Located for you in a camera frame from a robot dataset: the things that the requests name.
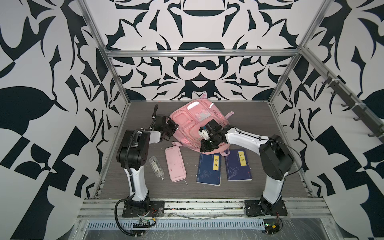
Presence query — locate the pink student backpack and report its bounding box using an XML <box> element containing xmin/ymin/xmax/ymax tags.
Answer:
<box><xmin>170</xmin><ymin>94</ymin><xmax>234</xmax><ymax>153</ymax></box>

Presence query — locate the white slotted cable duct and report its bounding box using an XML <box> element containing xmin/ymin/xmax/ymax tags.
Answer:
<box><xmin>87</xmin><ymin>219</ymin><xmax>265</xmax><ymax>231</ymax></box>

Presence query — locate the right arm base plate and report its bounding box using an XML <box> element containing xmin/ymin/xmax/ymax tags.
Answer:
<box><xmin>244</xmin><ymin>199</ymin><xmax>288</xmax><ymax>218</ymax></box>

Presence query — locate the pink pencil case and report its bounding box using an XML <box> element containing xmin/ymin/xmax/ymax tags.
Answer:
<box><xmin>165</xmin><ymin>146</ymin><xmax>187</xmax><ymax>183</ymax></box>

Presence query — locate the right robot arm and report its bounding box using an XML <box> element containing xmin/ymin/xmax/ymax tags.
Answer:
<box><xmin>199</xmin><ymin>120</ymin><xmax>294</xmax><ymax>207</ymax></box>

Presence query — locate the black coat hook rail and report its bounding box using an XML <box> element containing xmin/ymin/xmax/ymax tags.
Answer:
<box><xmin>321</xmin><ymin>72</ymin><xmax>384</xmax><ymax>144</ymax></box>

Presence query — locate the blue book yellow label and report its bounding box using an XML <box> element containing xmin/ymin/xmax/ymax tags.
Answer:
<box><xmin>197</xmin><ymin>154</ymin><xmax>221</xmax><ymax>186</ymax></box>

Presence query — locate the black corrugated cable left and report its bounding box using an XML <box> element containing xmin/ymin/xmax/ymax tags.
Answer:
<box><xmin>113</xmin><ymin>196</ymin><xmax>145</xmax><ymax>238</ymax></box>

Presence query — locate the purple book yellow label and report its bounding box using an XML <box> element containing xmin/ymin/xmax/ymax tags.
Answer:
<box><xmin>225</xmin><ymin>149</ymin><xmax>252</xmax><ymax>182</ymax></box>

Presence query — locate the aluminium front rail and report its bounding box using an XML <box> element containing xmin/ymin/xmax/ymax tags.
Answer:
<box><xmin>77</xmin><ymin>198</ymin><xmax>333</xmax><ymax>220</ymax></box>

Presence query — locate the left electronics board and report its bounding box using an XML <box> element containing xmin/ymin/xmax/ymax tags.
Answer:
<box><xmin>132</xmin><ymin>218</ymin><xmax>156</xmax><ymax>228</ymax></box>

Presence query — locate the clear plastic small case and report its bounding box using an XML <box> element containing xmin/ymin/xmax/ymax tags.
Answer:
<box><xmin>149</xmin><ymin>156</ymin><xmax>165</xmax><ymax>180</ymax></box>

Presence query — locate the electronics board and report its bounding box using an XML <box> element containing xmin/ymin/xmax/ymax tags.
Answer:
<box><xmin>262</xmin><ymin>220</ymin><xmax>282</xmax><ymax>236</ymax></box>
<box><xmin>132</xmin><ymin>218</ymin><xmax>156</xmax><ymax>228</ymax></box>

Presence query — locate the right electronics board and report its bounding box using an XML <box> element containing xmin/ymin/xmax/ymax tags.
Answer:
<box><xmin>262</xmin><ymin>220</ymin><xmax>282</xmax><ymax>236</ymax></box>

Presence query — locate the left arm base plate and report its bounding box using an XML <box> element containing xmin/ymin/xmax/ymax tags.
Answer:
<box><xmin>122</xmin><ymin>200</ymin><xmax>165</xmax><ymax>218</ymax></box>

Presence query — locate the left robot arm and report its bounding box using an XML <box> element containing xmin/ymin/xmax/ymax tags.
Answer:
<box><xmin>116</xmin><ymin>114</ymin><xmax>179</xmax><ymax>206</ymax></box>

